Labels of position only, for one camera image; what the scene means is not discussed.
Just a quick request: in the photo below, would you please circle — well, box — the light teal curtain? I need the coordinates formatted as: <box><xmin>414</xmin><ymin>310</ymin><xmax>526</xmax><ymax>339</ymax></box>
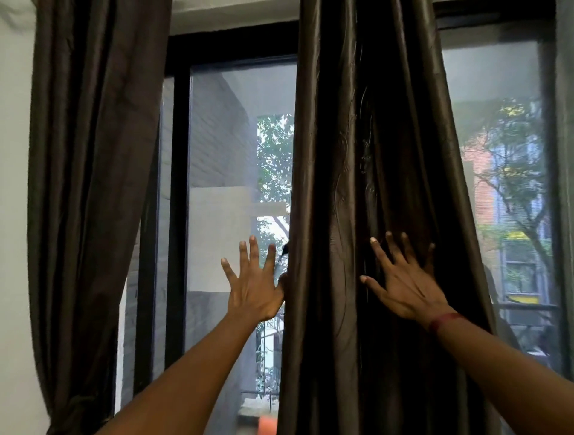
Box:
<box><xmin>555</xmin><ymin>0</ymin><xmax>574</xmax><ymax>382</ymax></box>

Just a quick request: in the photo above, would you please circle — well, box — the red wrist thread band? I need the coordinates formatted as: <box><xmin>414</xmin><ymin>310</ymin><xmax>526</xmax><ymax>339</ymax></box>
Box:
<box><xmin>428</xmin><ymin>311</ymin><xmax>465</xmax><ymax>335</ymax></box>

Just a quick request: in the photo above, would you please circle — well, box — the person's left hand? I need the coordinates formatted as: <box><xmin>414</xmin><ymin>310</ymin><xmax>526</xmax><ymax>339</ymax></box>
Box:
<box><xmin>220</xmin><ymin>235</ymin><xmax>288</xmax><ymax>323</ymax></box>

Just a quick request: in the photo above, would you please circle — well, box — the person's right hand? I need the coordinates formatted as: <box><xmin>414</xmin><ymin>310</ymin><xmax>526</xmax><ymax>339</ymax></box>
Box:
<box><xmin>359</xmin><ymin>231</ymin><xmax>457</xmax><ymax>331</ymax></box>

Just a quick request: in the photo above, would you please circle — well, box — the person's right forearm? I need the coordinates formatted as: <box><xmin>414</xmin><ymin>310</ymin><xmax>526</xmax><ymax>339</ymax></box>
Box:
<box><xmin>430</xmin><ymin>313</ymin><xmax>574</xmax><ymax>435</ymax></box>

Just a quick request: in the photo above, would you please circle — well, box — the dark brown satin curtain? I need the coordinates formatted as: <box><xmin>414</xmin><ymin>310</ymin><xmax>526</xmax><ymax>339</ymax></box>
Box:
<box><xmin>26</xmin><ymin>0</ymin><xmax>174</xmax><ymax>435</ymax></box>
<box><xmin>277</xmin><ymin>0</ymin><xmax>502</xmax><ymax>435</ymax></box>

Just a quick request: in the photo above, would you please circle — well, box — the person's left forearm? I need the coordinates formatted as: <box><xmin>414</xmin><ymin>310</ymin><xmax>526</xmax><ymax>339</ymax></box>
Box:
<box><xmin>96</xmin><ymin>313</ymin><xmax>268</xmax><ymax>435</ymax></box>

